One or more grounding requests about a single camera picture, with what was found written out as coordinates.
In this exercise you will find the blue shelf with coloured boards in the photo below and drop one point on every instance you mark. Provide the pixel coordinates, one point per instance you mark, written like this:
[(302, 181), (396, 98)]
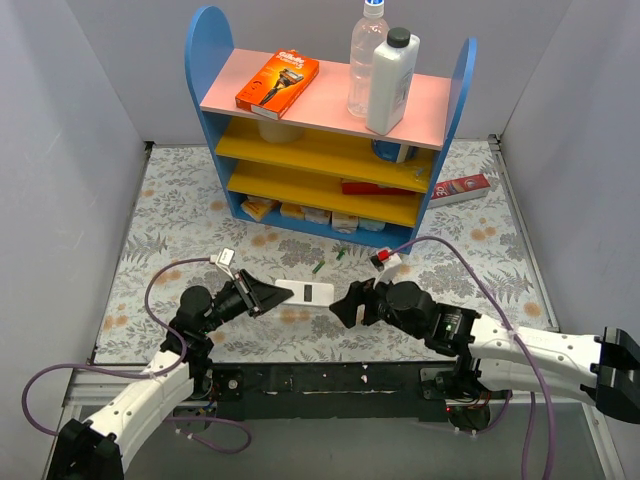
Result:
[(335, 145)]

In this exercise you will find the white remote control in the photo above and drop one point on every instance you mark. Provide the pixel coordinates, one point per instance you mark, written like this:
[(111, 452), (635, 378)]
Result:
[(305, 293)]

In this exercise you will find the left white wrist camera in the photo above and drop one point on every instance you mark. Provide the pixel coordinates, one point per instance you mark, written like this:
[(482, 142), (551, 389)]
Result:
[(223, 261)]

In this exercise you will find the yellow and white small box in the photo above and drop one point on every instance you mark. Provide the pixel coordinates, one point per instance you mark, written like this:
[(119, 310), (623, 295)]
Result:
[(258, 210)]

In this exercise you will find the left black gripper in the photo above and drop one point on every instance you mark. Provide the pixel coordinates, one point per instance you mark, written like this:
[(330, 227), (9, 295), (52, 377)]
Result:
[(248, 292)]

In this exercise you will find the floral table mat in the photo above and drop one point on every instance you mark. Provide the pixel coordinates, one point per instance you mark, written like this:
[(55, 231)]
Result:
[(472, 254)]

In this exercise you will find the white blue small box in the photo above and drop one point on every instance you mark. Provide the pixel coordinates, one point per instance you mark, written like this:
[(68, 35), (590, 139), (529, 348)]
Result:
[(371, 225)]

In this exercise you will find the clear plastic water bottle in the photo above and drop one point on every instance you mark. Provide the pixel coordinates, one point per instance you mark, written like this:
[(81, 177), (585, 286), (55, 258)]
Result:
[(368, 33)]

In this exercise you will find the orange razor box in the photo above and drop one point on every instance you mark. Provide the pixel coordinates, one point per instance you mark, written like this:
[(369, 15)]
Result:
[(278, 84)]

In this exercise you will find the red flat box on shelf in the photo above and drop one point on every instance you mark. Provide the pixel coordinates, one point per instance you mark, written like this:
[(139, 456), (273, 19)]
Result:
[(349, 187)]

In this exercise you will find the blue and white tub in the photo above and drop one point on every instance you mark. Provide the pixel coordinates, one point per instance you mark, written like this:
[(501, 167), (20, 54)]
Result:
[(393, 152)]

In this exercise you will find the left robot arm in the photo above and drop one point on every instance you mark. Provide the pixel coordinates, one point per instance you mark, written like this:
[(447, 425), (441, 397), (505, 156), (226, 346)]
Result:
[(103, 446)]

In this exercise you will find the red toothpaste box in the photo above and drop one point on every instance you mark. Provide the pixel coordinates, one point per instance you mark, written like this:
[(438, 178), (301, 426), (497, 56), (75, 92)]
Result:
[(459, 190)]

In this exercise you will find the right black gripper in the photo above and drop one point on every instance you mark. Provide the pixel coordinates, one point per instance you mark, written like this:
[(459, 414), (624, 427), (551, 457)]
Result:
[(369, 302)]

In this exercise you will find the white orange small box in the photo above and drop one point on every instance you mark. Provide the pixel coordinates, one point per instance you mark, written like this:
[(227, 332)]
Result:
[(344, 223)]

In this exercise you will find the white bottle with black cap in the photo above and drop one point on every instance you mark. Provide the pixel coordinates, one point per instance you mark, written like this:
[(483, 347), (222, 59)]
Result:
[(393, 67)]

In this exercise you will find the cream cylindrical container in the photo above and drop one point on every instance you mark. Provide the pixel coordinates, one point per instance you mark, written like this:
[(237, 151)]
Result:
[(277, 133)]

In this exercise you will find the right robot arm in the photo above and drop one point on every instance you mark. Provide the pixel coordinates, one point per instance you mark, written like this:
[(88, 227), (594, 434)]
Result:
[(600, 370)]

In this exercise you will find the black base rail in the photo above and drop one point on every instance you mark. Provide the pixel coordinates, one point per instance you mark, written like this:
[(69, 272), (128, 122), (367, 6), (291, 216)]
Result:
[(352, 390)]

